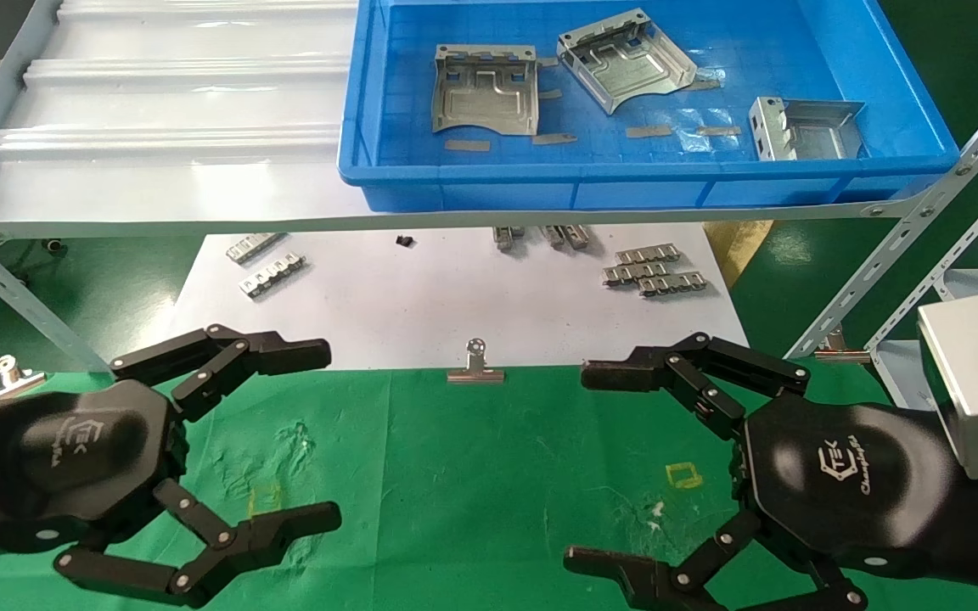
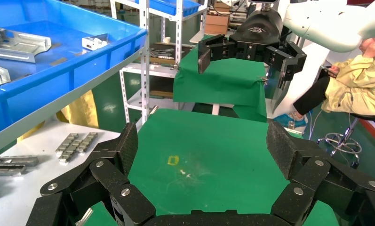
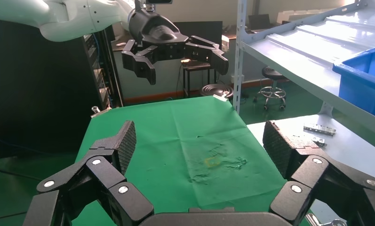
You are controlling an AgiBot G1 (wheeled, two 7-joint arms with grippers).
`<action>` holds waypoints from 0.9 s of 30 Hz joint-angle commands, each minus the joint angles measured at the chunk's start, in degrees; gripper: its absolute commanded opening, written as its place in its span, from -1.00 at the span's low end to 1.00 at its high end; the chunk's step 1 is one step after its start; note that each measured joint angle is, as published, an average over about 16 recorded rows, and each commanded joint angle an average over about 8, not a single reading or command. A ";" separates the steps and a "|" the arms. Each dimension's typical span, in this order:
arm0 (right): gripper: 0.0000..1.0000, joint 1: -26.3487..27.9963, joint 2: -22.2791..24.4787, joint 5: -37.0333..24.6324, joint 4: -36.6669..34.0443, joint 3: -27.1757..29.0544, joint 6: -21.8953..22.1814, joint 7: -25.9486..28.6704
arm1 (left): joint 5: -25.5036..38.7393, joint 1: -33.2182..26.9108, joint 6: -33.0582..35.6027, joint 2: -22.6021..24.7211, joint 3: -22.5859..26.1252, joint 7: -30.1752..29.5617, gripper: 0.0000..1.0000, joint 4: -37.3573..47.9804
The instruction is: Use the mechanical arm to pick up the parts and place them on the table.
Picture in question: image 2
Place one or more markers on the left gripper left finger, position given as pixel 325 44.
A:
pixel 112 181

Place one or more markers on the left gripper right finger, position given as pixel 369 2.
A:
pixel 305 174

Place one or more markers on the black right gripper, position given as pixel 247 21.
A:
pixel 259 31

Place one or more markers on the large sheet metal plate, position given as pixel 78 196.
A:
pixel 15 46

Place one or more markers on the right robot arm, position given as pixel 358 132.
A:
pixel 324 25

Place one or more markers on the grey metal parts heap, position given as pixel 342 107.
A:
pixel 160 53

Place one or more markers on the green table cloth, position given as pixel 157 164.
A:
pixel 224 87
pixel 206 140

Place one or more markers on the brown cardboard box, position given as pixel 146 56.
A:
pixel 217 24

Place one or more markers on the white angle-iron storage rack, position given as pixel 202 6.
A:
pixel 178 70

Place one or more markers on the yellow plastic bag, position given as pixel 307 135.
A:
pixel 81 109

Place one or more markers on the dark smartphone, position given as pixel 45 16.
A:
pixel 330 71

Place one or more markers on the small white cup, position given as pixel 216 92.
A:
pixel 167 40

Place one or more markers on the black stool with chrome base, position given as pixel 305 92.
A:
pixel 374 117

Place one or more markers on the small blue plastic bin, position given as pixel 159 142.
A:
pixel 171 6

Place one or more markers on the seated person in yellow jacket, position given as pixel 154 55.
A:
pixel 358 84

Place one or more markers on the large blue plastic bin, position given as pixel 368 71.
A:
pixel 90 68

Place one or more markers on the grey tape strip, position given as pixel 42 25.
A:
pixel 80 53
pixel 59 61
pixel 55 45

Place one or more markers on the folded box-shaped metal part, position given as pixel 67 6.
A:
pixel 92 43

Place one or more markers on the notched metal rail part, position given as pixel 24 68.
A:
pixel 15 161
pixel 69 156
pixel 6 170
pixel 67 144
pixel 88 142

